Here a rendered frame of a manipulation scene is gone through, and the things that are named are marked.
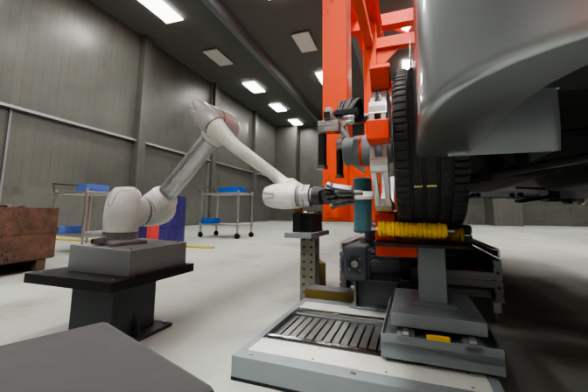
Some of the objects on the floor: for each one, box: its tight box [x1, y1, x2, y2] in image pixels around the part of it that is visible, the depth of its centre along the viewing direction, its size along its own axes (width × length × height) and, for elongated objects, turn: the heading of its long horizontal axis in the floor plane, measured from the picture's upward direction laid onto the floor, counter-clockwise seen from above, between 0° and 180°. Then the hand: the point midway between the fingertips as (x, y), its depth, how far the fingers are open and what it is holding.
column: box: [300, 237, 319, 301], centre depth 205 cm, size 10×10×42 cm
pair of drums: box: [138, 196, 186, 242], centre depth 585 cm, size 71×115×85 cm
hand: (363, 195), depth 118 cm, fingers closed
